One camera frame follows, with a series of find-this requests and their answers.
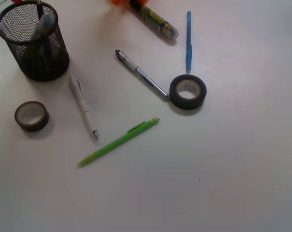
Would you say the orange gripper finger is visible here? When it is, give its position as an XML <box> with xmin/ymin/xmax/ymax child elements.
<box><xmin>111</xmin><ymin>0</ymin><xmax>129</xmax><ymax>5</ymax></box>

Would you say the black cap marker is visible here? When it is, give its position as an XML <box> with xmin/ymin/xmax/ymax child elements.
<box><xmin>129</xmin><ymin>0</ymin><xmax>179</xmax><ymax>40</ymax></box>

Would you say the red cap marker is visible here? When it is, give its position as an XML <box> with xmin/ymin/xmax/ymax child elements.
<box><xmin>12</xmin><ymin>0</ymin><xmax>22</xmax><ymax>4</ymax></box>

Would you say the silver metal pen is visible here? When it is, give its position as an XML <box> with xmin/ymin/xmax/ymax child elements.
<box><xmin>115</xmin><ymin>49</ymin><xmax>169</xmax><ymax>102</ymax></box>

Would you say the black pen in holder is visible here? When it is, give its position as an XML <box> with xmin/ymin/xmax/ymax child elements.
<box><xmin>36</xmin><ymin>0</ymin><xmax>52</xmax><ymax>66</ymax></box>

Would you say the blue thin pen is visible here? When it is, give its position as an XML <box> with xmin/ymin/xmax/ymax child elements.
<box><xmin>186</xmin><ymin>11</ymin><xmax>192</xmax><ymax>73</ymax></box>

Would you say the black mesh pen holder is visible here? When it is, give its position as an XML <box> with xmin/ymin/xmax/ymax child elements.
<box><xmin>0</xmin><ymin>0</ymin><xmax>70</xmax><ymax>82</ymax></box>

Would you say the white click pen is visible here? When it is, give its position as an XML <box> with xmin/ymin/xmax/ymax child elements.
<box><xmin>69</xmin><ymin>74</ymin><xmax>99</xmax><ymax>140</ymax></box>

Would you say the black electrical tape roll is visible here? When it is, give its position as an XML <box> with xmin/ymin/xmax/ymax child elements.
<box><xmin>169</xmin><ymin>74</ymin><xmax>207</xmax><ymax>110</ymax></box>

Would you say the green mechanical pencil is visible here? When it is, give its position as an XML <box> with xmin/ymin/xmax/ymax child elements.
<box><xmin>77</xmin><ymin>117</ymin><xmax>160</xmax><ymax>167</ymax></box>

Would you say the brown tape roll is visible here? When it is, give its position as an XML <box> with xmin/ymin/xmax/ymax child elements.
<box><xmin>14</xmin><ymin>101</ymin><xmax>50</xmax><ymax>132</ymax></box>

